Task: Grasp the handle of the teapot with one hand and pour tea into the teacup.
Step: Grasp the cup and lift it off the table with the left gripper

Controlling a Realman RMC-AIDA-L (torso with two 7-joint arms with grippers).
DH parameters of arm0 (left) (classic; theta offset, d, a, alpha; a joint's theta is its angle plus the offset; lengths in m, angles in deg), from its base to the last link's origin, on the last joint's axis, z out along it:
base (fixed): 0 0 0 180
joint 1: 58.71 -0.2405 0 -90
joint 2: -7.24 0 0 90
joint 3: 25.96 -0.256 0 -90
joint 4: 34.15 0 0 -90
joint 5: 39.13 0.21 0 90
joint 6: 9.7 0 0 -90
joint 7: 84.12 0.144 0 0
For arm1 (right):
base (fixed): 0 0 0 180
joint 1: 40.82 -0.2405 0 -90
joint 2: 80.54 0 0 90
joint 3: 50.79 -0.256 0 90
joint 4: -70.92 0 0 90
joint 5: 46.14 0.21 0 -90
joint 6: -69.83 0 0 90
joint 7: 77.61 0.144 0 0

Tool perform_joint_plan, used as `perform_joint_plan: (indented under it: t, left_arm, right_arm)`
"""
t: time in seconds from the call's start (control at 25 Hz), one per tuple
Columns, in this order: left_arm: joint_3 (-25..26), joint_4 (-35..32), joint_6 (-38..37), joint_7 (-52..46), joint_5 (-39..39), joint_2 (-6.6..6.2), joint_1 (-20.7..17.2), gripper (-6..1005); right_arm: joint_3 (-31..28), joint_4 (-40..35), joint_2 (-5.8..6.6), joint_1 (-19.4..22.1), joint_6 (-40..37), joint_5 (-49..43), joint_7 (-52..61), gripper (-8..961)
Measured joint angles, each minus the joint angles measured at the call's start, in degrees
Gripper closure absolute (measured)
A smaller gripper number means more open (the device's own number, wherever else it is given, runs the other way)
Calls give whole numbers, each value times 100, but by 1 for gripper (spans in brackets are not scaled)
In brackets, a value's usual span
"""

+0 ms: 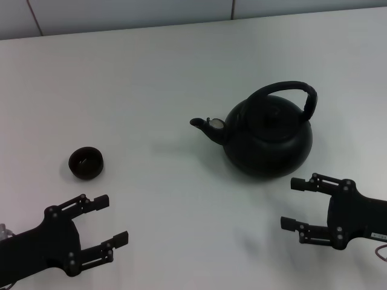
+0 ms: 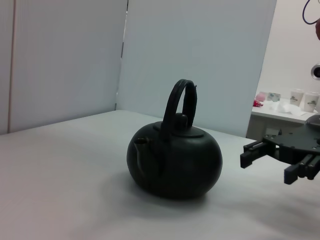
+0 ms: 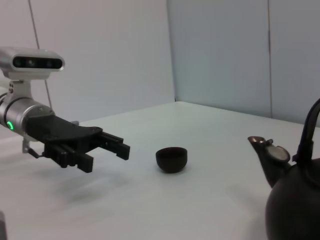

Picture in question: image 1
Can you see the small dark teacup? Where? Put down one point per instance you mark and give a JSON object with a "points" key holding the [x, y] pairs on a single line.
{"points": [[86, 164]]}

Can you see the black round teapot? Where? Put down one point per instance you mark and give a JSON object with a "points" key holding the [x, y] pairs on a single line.
{"points": [[266, 145]]}

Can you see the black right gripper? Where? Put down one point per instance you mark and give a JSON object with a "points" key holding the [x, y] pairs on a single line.
{"points": [[356, 217]]}

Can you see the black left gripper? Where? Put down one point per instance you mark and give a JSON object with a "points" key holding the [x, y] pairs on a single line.
{"points": [[48, 241]]}

